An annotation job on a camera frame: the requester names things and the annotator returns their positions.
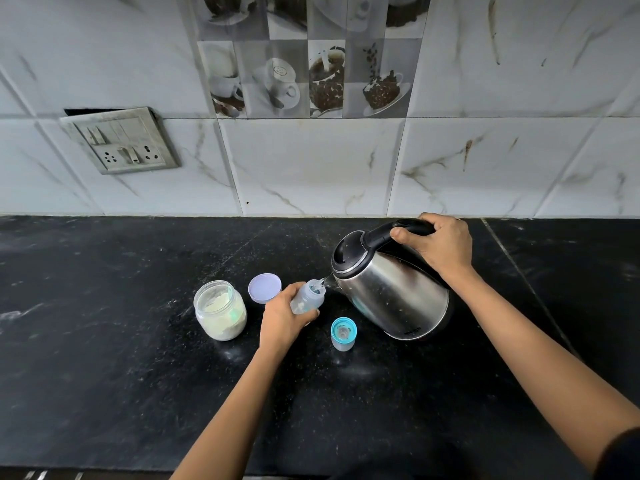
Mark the person's left hand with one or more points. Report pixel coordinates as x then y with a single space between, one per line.
277 324

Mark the person's right hand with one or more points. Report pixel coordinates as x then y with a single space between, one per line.
445 244

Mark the lilac round jar lid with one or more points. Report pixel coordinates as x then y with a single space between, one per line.
265 288

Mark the clear printed baby bottle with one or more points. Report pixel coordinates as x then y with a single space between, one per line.
307 299

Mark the clear milk powder jar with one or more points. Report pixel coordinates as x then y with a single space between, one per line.
220 319

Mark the clear bottle cap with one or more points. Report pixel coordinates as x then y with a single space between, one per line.
343 346

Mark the steel electric kettle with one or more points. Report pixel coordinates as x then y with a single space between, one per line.
400 299

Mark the blue bottle collar with nipple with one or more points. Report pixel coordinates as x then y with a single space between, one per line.
352 324

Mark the person's left forearm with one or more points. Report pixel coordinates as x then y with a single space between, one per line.
225 419

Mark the person's right forearm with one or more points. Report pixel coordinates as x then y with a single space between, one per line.
550 364

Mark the dark wooden base cabinet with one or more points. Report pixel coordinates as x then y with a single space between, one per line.
100 475

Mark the black shirt sleeve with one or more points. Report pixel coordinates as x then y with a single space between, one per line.
620 457

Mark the grey wall switch socket panel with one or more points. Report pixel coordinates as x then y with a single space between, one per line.
122 144

